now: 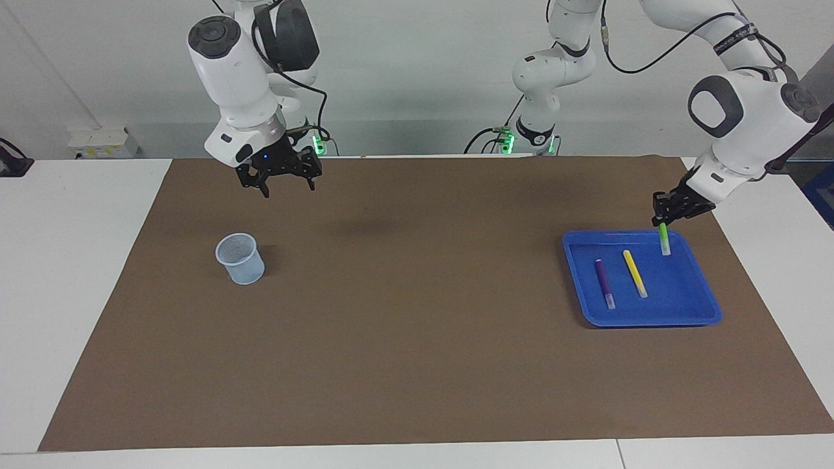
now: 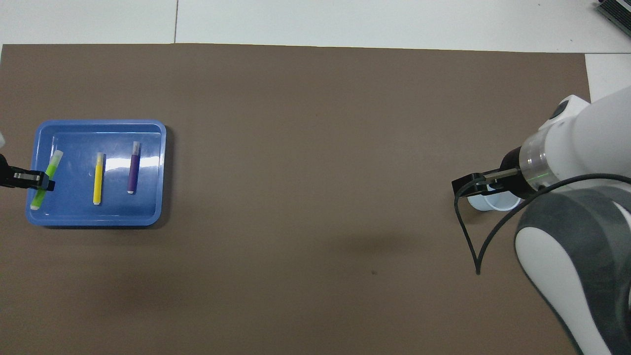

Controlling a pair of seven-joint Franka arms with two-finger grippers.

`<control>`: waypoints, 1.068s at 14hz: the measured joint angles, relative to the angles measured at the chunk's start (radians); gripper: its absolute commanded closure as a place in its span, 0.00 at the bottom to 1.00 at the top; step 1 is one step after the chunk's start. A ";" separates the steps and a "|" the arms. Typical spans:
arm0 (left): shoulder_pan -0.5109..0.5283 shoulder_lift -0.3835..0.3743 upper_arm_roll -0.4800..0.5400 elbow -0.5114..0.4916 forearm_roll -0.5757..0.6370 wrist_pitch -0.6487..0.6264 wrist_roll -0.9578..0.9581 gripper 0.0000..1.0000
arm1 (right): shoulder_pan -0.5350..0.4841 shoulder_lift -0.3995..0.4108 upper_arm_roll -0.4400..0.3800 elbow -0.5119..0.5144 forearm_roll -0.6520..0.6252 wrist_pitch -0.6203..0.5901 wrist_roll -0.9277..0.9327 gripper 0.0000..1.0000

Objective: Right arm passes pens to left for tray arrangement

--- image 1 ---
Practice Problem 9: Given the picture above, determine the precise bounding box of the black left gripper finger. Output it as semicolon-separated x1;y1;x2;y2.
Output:
661;202;701;223
652;191;682;227

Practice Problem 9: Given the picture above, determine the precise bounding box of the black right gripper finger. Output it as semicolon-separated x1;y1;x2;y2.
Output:
301;149;323;192
236;166;271;199

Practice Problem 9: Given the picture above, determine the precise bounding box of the yellow pen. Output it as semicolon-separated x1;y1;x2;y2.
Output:
622;249;649;299

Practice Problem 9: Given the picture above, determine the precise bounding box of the purple pen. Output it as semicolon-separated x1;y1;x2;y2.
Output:
594;259;616;311

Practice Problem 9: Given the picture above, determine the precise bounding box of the blue plastic tray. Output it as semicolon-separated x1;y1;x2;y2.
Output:
562;229;723;328

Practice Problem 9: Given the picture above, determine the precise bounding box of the light blue mesh cup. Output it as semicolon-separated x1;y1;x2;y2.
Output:
215;233;266;285

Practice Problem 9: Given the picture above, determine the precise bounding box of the blue object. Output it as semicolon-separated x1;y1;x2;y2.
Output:
800;163;834;230

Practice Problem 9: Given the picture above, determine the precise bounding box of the black stand pole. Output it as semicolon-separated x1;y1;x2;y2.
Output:
758;104;834;173

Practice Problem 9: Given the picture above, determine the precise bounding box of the brown table mat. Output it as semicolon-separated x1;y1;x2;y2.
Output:
38;155;834;452

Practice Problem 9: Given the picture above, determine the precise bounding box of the black table clamp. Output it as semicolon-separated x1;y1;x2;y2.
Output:
0;138;35;178

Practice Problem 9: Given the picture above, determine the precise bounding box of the black right base cable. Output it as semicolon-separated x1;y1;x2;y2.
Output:
311;127;339;157

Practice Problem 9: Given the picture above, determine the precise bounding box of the black base cable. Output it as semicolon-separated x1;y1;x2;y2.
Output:
311;127;339;157
464;98;525;155

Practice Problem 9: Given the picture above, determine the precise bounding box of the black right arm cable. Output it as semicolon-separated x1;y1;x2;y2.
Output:
251;7;332;145

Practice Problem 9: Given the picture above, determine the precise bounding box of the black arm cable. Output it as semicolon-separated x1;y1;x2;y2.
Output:
599;0;799;82
251;7;332;145

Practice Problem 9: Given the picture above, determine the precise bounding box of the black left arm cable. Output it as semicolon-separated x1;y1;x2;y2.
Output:
599;0;799;82

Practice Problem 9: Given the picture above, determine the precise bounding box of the white wall socket box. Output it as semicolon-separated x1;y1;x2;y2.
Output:
68;128;141;159

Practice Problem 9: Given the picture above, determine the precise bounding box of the black left base cable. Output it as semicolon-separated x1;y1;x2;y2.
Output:
464;98;525;155

